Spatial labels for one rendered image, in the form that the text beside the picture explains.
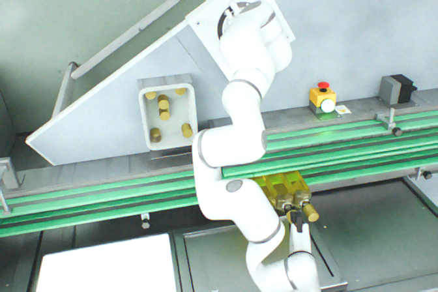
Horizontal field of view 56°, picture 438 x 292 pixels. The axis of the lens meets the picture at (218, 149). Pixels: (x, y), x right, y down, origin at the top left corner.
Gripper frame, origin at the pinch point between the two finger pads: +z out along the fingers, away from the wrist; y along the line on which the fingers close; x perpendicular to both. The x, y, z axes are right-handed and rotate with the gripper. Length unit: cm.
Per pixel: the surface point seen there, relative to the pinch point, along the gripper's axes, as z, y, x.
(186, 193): 17.6, -3.9, 34.8
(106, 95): 27, 28, 60
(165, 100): 26, 27, 41
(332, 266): -6.2, -11.8, -11.1
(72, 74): 76, 15, 92
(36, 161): 54, -17, 108
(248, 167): 18.9, 6.1, 14.0
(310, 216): 1.8, 0.5, -4.7
